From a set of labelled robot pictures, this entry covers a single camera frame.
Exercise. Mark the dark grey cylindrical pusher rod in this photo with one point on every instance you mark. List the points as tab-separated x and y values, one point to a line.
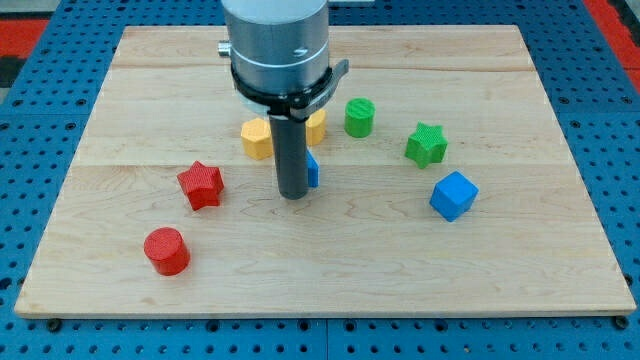
289	146

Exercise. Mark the black clamp ring mount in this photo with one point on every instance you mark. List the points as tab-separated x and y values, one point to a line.
297	105

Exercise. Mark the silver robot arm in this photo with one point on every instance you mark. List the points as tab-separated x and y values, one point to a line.
280	65

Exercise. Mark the red star block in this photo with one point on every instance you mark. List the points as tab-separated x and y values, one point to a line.
202	185

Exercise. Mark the green star block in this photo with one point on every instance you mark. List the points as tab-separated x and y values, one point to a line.
426	145

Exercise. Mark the blue cube block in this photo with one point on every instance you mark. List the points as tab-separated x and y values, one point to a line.
453	196

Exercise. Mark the yellow block behind rod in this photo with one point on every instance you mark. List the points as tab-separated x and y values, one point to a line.
316	127

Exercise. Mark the yellow hexagon block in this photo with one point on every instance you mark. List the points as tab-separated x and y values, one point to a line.
256	139

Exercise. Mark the blue block behind rod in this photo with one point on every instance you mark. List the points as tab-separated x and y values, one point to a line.
313	170

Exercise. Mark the green cylinder block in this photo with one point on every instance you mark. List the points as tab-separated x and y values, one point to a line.
359	117

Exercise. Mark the wooden board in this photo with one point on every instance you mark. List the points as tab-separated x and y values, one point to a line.
365	243

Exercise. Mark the red cylinder block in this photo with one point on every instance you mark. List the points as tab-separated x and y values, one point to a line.
166	250

